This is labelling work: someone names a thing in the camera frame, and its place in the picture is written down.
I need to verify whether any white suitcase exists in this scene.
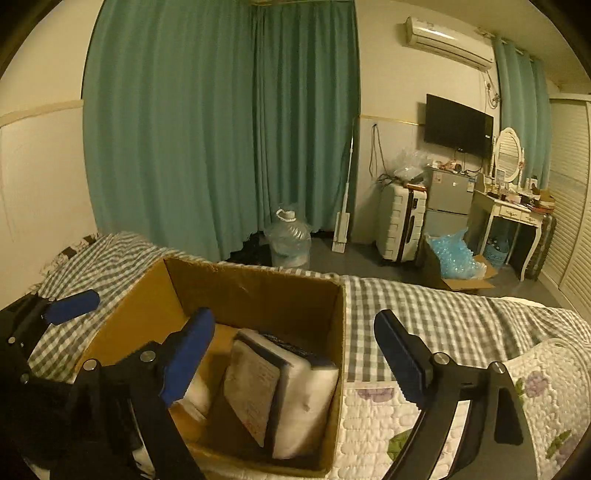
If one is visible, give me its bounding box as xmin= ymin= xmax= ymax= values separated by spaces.
xmin=376 ymin=184 xmax=427 ymax=263

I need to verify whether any small teal window curtain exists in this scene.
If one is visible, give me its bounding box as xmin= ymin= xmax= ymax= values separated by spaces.
xmin=493 ymin=37 xmax=552 ymax=189

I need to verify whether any checkered grey white bedsheet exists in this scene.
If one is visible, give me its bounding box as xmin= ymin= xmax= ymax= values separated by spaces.
xmin=28 ymin=232 xmax=590 ymax=382

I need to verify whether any white louvered wardrobe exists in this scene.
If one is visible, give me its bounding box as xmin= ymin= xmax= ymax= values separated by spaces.
xmin=543 ymin=94 xmax=590 ymax=320

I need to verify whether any oval white vanity mirror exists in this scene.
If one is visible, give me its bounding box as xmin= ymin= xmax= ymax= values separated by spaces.
xmin=493 ymin=127 xmax=525 ymax=184

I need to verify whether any brown cardboard box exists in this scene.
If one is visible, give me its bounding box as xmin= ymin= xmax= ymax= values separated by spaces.
xmin=82 ymin=257 xmax=345 ymax=478

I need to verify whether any clear water jug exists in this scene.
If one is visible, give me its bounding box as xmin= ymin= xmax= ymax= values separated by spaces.
xmin=264 ymin=208 xmax=311 ymax=269

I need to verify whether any black wall television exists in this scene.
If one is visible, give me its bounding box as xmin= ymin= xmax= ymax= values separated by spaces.
xmin=424 ymin=94 xmax=494 ymax=159

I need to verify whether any white air conditioner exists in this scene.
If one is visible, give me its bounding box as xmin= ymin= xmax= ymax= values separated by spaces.
xmin=405 ymin=17 xmax=495 ymax=71

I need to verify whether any white dressing table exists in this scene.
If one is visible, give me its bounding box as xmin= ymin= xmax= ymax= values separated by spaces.
xmin=467 ymin=191 xmax=544 ymax=281

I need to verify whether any silver mini fridge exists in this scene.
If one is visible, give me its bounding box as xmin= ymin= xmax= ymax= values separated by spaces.
xmin=423 ymin=168 xmax=475 ymax=237

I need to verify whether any large teal curtain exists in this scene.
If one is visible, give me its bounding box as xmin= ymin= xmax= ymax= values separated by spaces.
xmin=82 ymin=1 xmax=361 ymax=261

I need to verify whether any white floral quilt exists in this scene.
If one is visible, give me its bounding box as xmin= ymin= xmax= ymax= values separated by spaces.
xmin=332 ymin=339 xmax=590 ymax=479

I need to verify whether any clear plastic bag pile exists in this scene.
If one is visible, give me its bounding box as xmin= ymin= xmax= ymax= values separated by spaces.
xmin=393 ymin=150 xmax=429 ymax=182

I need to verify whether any blue basket under table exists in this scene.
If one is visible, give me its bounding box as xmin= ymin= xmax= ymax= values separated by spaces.
xmin=484 ymin=238 xmax=509 ymax=269

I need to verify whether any white flat mop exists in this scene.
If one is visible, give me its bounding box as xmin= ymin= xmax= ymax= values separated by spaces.
xmin=332 ymin=119 xmax=356 ymax=254

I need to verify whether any black charging cable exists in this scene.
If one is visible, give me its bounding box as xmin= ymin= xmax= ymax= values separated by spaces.
xmin=368 ymin=122 xmax=394 ymax=186

